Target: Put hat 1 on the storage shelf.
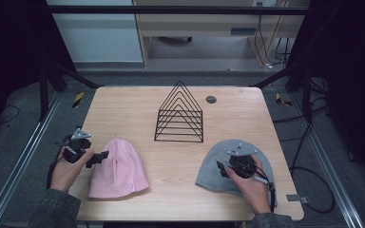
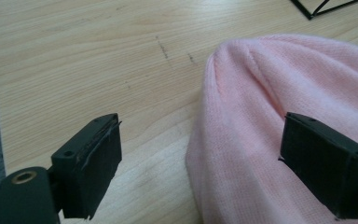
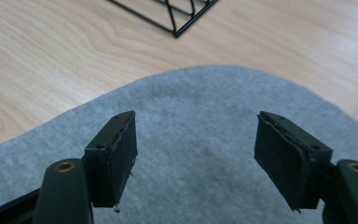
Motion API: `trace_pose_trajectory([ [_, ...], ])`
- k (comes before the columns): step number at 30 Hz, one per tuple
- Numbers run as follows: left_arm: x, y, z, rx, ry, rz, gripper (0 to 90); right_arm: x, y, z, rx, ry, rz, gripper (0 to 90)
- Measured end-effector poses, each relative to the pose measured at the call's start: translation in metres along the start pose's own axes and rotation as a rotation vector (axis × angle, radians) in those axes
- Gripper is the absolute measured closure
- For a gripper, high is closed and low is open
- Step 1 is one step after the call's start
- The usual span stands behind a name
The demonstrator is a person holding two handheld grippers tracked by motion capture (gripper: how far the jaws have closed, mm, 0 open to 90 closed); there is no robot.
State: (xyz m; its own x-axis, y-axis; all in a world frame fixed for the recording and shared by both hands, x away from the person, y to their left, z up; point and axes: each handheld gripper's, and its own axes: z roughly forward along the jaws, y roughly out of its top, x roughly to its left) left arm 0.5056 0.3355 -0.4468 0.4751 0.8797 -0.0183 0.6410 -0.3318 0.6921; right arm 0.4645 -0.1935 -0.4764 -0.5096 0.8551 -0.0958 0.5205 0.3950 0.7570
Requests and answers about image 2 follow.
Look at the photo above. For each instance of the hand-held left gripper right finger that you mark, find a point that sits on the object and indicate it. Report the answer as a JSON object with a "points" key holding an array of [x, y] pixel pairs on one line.
{"points": [[326, 168]]}

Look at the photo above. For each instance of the pink knit hat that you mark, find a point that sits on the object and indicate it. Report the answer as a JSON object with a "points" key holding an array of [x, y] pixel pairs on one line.
{"points": [[245, 124]]}

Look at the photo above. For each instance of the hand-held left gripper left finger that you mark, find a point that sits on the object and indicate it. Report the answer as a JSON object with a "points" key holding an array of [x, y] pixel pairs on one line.
{"points": [[90, 161]]}

